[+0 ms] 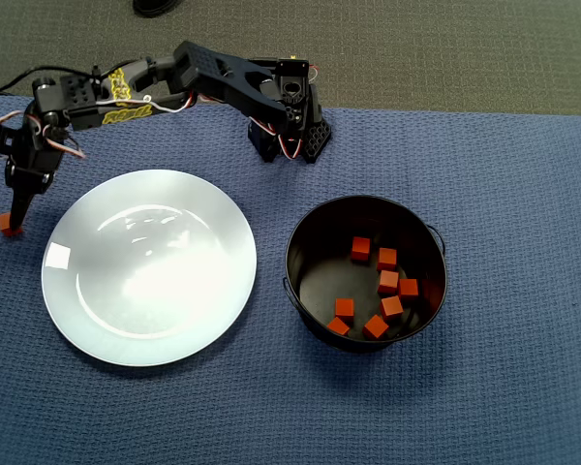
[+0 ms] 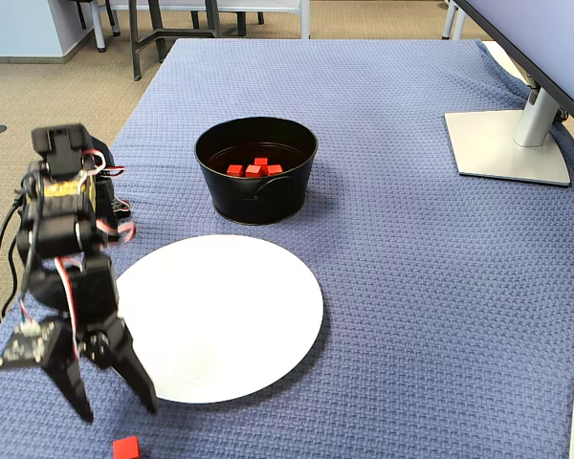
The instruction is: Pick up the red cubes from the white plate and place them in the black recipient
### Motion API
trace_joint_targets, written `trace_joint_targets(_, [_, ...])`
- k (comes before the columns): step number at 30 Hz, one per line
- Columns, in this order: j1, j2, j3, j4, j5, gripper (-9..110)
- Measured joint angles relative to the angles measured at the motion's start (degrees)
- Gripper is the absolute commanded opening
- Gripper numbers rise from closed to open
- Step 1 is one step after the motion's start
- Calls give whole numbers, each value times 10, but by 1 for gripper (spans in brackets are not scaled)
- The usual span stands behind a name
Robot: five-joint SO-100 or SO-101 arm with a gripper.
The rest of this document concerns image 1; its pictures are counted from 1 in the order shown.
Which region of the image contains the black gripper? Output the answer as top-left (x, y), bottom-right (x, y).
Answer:
top-left (3, 121), bottom-right (65, 230)

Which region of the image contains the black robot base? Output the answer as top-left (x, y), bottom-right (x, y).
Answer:
top-left (246, 56), bottom-right (333, 165)

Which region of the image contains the blue woven tablecloth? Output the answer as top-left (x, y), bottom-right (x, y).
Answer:
top-left (0, 93), bottom-right (581, 465)

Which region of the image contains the white round plate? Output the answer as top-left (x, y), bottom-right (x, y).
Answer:
top-left (40, 168), bottom-right (259, 368)

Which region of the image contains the black metal bucket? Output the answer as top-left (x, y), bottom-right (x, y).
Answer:
top-left (282, 194), bottom-right (447, 354)

